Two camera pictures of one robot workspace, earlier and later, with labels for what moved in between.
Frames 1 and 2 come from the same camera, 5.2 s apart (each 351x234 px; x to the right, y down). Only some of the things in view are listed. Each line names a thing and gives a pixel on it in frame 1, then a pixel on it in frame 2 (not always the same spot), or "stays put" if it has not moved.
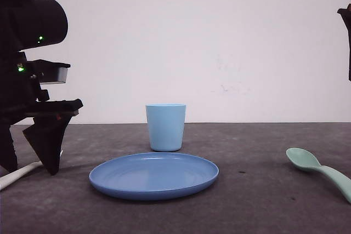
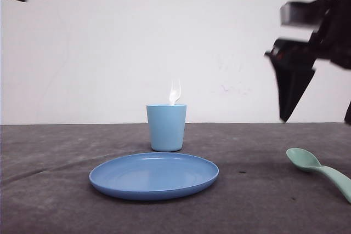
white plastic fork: x=5 y=179 -> x=175 y=93
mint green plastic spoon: x=305 y=160 stays put
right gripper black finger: x=346 y=12 -> x=293 y=71
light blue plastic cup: x=166 y=124 stays put
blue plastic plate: x=153 y=176 stays put
